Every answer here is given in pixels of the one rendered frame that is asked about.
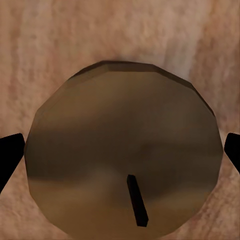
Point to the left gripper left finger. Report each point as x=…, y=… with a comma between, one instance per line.
x=11, y=153

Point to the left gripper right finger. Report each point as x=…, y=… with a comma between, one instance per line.
x=232, y=149

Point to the pillar candle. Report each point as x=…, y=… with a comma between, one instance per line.
x=123, y=151

